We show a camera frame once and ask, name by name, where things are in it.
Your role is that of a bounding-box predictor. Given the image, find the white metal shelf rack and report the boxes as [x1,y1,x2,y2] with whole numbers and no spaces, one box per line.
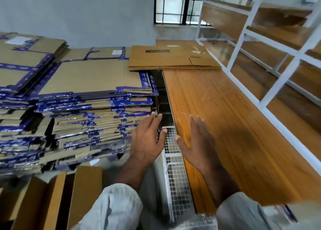
[196,0,321,175]

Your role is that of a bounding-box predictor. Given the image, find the person's light grey shirt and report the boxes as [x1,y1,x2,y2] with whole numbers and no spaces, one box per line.
[70,183,321,230]

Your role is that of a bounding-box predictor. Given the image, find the person's left forearm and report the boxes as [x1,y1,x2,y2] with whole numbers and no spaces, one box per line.
[116,155,153,190]

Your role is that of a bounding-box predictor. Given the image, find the person's right forearm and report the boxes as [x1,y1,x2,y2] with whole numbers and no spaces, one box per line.
[201,165,241,208]

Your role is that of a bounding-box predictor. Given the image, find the person's left hand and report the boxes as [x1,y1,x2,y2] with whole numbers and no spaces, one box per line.
[129,112,169,165]

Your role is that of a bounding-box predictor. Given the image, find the white wire mesh cage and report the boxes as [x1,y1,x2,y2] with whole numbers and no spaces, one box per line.
[159,112,197,224]

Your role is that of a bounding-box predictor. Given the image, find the person's right hand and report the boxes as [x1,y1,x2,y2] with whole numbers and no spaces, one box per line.
[175,114,224,177]

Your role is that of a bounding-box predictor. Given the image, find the black framed window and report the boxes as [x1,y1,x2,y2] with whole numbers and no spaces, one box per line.
[154,0,257,27]

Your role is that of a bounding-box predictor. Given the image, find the wooden table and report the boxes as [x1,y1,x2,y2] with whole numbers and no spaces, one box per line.
[155,39,321,215]

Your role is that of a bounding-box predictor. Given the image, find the assembled boxes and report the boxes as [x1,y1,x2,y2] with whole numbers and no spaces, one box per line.
[0,166,103,230]

